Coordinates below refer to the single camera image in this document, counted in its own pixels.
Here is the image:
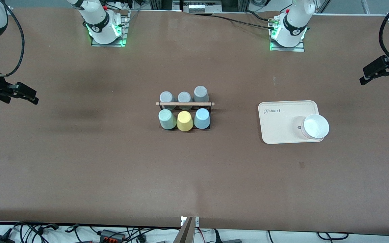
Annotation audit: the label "green cup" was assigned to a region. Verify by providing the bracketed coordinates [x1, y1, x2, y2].
[158, 109, 178, 130]

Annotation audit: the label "blue cup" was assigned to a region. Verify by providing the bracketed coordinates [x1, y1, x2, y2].
[193, 108, 211, 130]

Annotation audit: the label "white bowl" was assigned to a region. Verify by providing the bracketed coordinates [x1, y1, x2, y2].
[301, 114, 330, 140]

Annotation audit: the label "cream plastic tray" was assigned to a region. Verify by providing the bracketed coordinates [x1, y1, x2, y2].
[258, 100, 325, 145]

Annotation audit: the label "grey cup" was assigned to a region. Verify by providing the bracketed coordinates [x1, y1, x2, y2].
[159, 91, 176, 110]
[193, 86, 210, 103]
[178, 91, 193, 110]

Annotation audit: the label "yellow cup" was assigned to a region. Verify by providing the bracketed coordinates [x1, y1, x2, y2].
[177, 111, 194, 132]

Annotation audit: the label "black connector orange levers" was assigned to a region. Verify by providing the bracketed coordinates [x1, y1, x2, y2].
[99, 229, 126, 243]

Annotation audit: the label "white power strip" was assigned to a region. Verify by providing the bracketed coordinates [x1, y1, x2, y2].
[183, 0, 222, 14]

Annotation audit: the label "black plug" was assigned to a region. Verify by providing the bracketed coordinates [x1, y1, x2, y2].
[213, 229, 243, 243]

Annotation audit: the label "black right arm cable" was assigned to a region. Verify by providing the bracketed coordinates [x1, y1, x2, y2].
[0, 7, 25, 77]

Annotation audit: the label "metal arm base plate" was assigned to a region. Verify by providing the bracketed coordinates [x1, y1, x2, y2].
[269, 15, 305, 52]
[91, 10, 128, 47]

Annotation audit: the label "black table cable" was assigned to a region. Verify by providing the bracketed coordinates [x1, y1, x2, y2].
[211, 14, 273, 29]
[245, 10, 276, 23]

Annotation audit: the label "black wire cup rack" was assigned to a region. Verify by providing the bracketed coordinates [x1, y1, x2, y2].
[156, 100, 215, 131]

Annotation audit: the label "brown stand post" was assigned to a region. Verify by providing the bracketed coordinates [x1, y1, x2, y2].
[174, 217, 195, 243]

